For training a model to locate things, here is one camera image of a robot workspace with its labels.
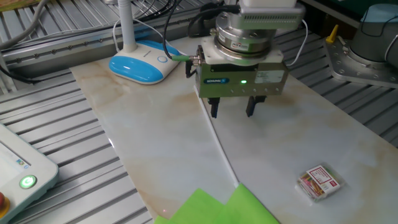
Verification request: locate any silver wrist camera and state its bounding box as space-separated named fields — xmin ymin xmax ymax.
xmin=238 ymin=2 xmax=307 ymax=31

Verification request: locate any marble pattern board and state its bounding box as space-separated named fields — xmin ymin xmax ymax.
xmin=70 ymin=27 xmax=398 ymax=224

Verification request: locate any green flag with white pole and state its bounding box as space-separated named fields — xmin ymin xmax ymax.
xmin=154 ymin=85 xmax=280 ymax=224

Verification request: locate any blue and white desk lamp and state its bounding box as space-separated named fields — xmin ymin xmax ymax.
xmin=108 ymin=0 xmax=182 ymax=85

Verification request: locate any grey hose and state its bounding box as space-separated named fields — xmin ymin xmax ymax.
xmin=0 ymin=0 xmax=50 ymax=50

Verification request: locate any yellow plastic handle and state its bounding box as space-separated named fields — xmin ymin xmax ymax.
xmin=325 ymin=24 xmax=340 ymax=44

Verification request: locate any white teach pendant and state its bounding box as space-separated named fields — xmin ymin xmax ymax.
xmin=0 ymin=123 xmax=60 ymax=224

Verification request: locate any black cable with green plug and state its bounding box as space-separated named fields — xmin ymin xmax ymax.
xmin=163 ymin=0 xmax=200 ymax=68

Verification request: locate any aluminium frame rail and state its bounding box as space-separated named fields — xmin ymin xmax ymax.
xmin=0 ymin=6 xmax=218 ymax=78

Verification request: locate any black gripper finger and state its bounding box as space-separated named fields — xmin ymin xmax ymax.
xmin=245 ymin=95 xmax=267 ymax=118
xmin=207 ymin=96 xmax=221 ymax=119

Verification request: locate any white lamp cable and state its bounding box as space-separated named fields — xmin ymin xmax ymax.
xmin=111 ymin=14 xmax=309 ymax=68

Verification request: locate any clear box of paper clips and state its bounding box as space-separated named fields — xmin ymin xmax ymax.
xmin=294 ymin=164 xmax=341 ymax=203

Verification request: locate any thick black cable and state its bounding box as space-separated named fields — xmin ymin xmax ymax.
xmin=0 ymin=67 xmax=41 ymax=85

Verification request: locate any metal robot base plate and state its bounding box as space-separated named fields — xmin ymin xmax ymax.
xmin=323 ymin=37 xmax=398 ymax=90

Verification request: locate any silver Schunk gripper body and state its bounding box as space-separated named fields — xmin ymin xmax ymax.
xmin=194 ymin=45 xmax=289 ymax=100

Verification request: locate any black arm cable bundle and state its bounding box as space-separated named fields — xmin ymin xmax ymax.
xmin=186 ymin=1 xmax=242 ymax=38

